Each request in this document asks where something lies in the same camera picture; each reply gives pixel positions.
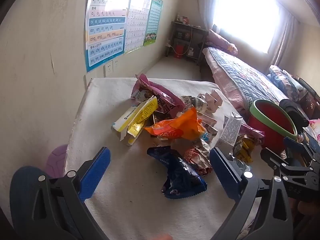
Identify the light pink wrapper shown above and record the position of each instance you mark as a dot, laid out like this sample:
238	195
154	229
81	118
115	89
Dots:
252	131

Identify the orange snack wrapper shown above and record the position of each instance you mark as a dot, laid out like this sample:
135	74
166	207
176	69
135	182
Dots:
175	127

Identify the red bucket with green rim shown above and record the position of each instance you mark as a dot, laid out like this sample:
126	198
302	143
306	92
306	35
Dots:
270	122

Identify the dark side table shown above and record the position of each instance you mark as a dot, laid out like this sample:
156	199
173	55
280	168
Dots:
197	30

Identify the paper cup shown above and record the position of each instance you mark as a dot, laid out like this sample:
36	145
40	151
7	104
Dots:
193	102

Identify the flat pink carton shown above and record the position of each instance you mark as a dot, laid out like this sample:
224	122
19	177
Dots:
208	123

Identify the pink snack wrapper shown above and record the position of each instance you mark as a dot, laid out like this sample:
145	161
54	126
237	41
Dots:
160	92

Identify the pink bedspread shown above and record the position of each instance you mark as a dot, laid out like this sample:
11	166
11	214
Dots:
220	80

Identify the brown snack wrapper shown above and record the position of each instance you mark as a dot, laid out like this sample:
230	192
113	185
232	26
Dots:
160	117

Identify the bed with patchwork quilt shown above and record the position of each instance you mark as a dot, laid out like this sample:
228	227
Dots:
245	77

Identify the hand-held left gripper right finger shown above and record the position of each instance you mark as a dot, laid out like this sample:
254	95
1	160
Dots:
225	175

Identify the green wall poster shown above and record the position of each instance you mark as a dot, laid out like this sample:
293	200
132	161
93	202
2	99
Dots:
153	17

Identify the pink curtain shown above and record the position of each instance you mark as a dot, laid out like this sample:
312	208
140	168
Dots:
285	37

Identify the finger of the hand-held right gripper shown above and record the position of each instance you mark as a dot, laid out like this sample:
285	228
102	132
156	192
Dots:
300	146
271	156

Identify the dark wooden headboard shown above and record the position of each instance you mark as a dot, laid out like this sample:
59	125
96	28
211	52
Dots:
310	100

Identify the blue wall poster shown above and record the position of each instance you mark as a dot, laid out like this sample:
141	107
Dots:
105	30

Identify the silver carton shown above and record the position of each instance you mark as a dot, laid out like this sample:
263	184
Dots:
231	128

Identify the blue floral pillow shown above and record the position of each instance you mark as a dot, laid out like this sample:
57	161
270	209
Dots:
282	80

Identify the yellow snack packet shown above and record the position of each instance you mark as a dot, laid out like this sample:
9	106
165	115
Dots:
245	147

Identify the red patterned wrapper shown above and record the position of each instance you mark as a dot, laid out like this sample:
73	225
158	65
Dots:
197	157

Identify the purple plastic object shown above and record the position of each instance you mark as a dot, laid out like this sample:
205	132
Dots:
56	160

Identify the dark blue snack wrapper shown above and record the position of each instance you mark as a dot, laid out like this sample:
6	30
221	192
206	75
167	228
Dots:
180	172

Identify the crumpled pink carton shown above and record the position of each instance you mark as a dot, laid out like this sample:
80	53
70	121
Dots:
212	100

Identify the small red bucket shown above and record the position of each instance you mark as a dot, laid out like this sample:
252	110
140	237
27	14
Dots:
179	51

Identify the yellow cardboard box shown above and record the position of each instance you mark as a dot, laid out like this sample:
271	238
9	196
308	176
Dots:
140	115

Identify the small red box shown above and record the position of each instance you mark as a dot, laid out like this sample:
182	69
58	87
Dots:
185	18

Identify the blue stool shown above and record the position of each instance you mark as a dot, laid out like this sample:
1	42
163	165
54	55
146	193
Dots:
22	187

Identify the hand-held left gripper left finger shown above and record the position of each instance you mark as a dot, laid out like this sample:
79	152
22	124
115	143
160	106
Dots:
96	175

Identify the black cloth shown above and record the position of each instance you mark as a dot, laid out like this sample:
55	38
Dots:
292	112

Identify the pink printed cloth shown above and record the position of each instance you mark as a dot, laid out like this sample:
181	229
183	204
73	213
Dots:
313	130

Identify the white wall chart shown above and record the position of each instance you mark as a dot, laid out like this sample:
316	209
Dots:
136	17

